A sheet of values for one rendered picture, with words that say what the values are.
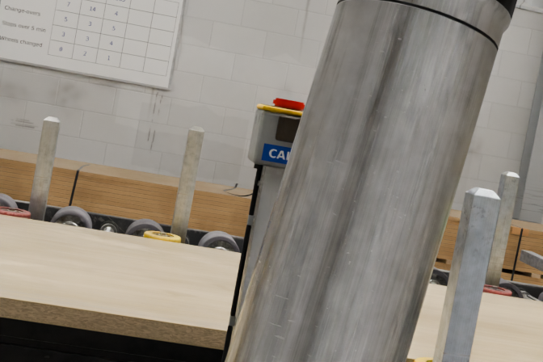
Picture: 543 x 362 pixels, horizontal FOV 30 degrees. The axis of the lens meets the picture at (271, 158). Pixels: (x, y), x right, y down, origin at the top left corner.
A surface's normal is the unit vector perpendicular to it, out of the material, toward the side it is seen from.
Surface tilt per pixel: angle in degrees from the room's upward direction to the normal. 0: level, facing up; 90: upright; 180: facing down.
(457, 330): 90
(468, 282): 90
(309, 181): 79
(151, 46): 90
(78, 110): 90
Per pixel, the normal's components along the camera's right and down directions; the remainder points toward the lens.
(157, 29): 0.16, 0.08
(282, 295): -0.62, -0.27
